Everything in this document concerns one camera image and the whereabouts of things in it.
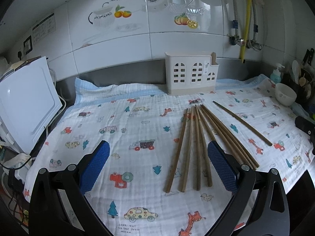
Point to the teal soap pump bottle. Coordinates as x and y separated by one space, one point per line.
276 74

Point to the white house-shaped utensil holder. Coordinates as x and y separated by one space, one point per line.
191 73

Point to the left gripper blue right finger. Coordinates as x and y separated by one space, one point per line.
226 173

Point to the black utensil crock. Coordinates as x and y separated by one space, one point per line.
302 75

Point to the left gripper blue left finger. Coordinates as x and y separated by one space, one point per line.
91 165

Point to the white appliance lid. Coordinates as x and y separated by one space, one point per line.
29 101

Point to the white cartoon print cloth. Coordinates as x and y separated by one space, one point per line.
142 125

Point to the white ceramic bowl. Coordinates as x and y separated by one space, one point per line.
284 94

